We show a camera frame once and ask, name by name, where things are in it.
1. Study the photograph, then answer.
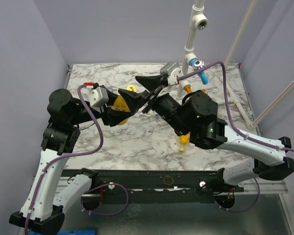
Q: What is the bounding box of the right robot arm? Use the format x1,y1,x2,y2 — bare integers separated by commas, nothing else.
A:
118,75,294,192

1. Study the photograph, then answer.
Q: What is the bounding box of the white PVC pipe frame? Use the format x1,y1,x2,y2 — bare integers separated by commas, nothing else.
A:
176,0,294,128

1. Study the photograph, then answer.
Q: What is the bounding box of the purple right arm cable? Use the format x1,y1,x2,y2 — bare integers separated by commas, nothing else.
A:
177,60,294,213

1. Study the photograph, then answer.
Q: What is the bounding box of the orange plastic faucet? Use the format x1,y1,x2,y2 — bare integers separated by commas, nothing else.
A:
182,85,207,97

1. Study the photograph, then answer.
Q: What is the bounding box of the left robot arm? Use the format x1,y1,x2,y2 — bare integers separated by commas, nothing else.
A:
9,83,131,235

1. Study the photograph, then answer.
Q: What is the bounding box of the yellow bottle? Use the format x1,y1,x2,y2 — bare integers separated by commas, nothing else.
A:
179,134,190,152
112,84,137,125

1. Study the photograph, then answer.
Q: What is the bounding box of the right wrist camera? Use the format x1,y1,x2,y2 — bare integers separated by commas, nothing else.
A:
160,62,183,86

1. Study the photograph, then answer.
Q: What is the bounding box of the blue tray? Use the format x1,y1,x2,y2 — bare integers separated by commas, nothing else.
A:
57,229,97,235

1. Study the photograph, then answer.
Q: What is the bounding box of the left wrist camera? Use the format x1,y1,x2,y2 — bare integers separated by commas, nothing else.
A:
84,82,109,108

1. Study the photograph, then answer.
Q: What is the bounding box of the blue plastic faucet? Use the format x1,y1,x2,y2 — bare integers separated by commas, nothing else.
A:
188,57,209,85

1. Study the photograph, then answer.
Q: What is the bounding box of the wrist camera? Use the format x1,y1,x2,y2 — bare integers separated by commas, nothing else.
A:
84,82,109,108
160,62,183,86

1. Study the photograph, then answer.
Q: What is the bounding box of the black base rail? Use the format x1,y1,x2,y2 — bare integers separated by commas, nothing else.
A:
58,167,245,204

